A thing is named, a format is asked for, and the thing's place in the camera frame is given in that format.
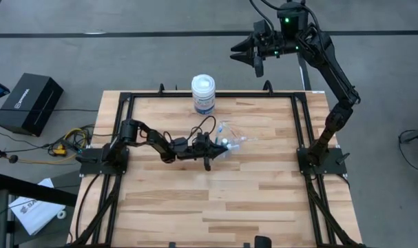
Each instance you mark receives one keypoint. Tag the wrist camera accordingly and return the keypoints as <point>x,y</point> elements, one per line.
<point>262,29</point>
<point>201,138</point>

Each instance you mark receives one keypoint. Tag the white tape roll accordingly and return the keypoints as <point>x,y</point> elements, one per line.
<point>58,215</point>

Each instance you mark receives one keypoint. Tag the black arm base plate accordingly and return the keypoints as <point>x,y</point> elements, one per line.
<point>336,167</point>
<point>88,168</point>

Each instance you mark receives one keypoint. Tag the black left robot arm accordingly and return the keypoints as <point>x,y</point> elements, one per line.
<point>153,137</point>

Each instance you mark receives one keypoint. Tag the black table frame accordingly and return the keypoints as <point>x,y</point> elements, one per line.
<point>153,94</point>

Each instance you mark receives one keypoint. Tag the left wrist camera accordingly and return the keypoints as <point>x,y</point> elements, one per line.
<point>201,138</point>

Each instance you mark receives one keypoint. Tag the white paper bag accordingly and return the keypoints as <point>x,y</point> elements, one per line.
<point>34,215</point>

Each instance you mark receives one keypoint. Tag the clear acrylic organizer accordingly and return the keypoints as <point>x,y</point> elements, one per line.
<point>231,136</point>

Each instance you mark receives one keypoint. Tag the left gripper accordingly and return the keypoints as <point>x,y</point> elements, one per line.
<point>198,152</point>

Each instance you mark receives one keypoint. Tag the black cardboard box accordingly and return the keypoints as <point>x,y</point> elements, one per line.
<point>29,103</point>

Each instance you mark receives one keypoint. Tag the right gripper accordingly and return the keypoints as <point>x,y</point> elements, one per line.
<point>281,48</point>

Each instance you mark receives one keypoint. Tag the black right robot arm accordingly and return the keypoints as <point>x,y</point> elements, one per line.
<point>332,75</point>

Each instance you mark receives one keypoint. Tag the white wipes canister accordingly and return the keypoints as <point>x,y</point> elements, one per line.
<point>203,94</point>

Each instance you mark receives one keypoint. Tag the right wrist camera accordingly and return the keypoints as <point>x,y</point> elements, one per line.
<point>262,29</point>

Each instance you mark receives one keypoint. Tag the black rounded device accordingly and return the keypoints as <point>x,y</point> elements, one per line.
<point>262,242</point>

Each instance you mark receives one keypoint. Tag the black metal stand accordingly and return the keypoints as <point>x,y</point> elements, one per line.
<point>29,189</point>

